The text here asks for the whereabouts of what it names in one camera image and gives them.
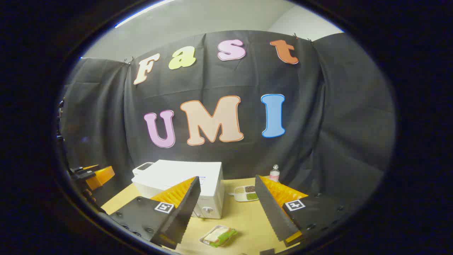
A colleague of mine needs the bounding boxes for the white rectangular tray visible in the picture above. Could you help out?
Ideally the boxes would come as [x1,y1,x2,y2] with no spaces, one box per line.
[199,225,236,247]

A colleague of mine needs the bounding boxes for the sandwich with green lettuce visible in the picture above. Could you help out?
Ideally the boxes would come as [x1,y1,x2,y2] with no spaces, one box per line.
[203,227,237,247]

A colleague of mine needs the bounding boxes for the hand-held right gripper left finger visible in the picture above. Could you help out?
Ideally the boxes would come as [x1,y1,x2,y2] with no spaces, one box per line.
[110,176,201,249]

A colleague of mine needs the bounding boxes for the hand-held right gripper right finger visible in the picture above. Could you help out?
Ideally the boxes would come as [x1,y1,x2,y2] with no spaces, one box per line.
[255,175,351,247]

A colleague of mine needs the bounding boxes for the divided dish of grains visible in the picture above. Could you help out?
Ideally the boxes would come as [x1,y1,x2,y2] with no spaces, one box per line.
[228,185,259,202]

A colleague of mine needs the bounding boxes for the white microwave oven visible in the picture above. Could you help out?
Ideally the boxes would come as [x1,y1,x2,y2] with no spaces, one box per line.
[132,159,225,219]

